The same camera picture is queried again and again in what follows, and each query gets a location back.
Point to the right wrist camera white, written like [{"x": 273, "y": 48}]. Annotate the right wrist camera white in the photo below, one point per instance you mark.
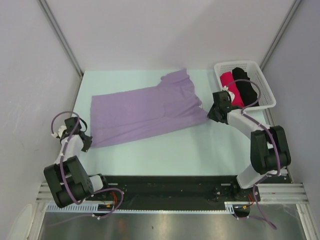
[{"x": 232, "y": 96}]

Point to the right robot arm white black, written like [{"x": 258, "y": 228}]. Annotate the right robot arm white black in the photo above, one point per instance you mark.
[{"x": 269, "y": 149}]

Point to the purple t shirt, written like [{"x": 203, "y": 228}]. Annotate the purple t shirt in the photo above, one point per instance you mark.
[{"x": 128, "y": 116}]

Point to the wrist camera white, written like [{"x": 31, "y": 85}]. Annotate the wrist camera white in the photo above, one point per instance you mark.
[
  {"x": 60, "y": 132},
  {"x": 232, "y": 96}
]

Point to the white plastic basket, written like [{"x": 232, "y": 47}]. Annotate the white plastic basket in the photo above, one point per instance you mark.
[{"x": 267, "y": 99}]

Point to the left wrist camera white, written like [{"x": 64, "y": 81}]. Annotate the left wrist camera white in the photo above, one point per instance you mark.
[{"x": 60, "y": 132}]

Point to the rolled black t shirt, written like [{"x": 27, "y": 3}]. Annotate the rolled black t shirt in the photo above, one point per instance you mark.
[{"x": 247, "y": 92}]

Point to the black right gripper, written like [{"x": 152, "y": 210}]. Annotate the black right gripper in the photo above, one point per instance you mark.
[{"x": 211, "y": 115}]

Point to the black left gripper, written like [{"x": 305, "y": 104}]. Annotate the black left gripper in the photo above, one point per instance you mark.
[{"x": 87, "y": 145}]

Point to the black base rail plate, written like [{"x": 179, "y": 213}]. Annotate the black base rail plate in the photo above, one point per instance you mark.
[{"x": 179, "y": 193}]

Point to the rolled red t shirt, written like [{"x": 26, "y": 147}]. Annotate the rolled red t shirt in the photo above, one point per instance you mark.
[{"x": 227, "y": 79}]

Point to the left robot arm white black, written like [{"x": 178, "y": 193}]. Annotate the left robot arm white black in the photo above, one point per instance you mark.
[{"x": 67, "y": 179}]

